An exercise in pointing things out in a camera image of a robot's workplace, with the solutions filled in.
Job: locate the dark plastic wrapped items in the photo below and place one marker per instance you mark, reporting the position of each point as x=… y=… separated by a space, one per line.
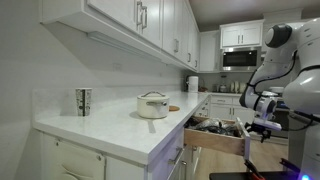
x=213 y=126

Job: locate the brown wicker basket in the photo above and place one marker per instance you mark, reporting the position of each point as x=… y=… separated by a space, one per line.
x=203 y=89

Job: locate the black red clamp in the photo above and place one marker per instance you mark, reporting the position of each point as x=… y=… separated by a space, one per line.
x=253 y=168
x=288 y=164

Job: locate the patterned paper cup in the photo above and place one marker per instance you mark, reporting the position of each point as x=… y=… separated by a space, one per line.
x=83 y=101

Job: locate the cream pot lid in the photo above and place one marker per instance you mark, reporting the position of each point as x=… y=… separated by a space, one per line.
x=152 y=95

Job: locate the white ceramic canister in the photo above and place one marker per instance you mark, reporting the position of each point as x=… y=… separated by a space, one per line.
x=237 y=87
x=232 y=87
x=243 y=88

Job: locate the white drawer front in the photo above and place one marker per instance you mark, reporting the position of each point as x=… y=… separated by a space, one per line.
x=163 y=153
x=216 y=100

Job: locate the white base cabinet door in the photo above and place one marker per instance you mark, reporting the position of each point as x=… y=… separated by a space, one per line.
x=243 y=115
x=220 y=112

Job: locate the white wall cabinet door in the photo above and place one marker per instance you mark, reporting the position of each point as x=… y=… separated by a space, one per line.
x=180 y=30
x=169 y=26
x=154 y=20
x=113 y=10
x=210 y=51

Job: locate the black oven range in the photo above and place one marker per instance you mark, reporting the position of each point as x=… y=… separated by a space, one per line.
x=283 y=115

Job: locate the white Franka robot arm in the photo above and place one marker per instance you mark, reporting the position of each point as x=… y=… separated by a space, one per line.
x=306 y=90

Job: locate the cream cooking pot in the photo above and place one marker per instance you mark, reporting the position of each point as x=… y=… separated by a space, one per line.
x=152 y=108

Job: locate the small white cabinet door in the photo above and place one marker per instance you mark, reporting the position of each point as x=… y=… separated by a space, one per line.
x=251 y=34
x=231 y=36

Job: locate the white drawer with wooden sides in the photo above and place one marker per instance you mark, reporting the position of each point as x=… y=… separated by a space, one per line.
x=213 y=141

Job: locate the stainless steel microwave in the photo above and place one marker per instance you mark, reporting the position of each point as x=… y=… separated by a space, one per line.
x=240 y=58

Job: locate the white round countertop appliance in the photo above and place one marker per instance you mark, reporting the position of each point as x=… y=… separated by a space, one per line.
x=193 y=84

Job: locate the black equipment case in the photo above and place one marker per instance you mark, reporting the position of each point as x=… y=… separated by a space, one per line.
x=233 y=176

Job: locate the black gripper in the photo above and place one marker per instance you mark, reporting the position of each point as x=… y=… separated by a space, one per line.
x=258 y=128

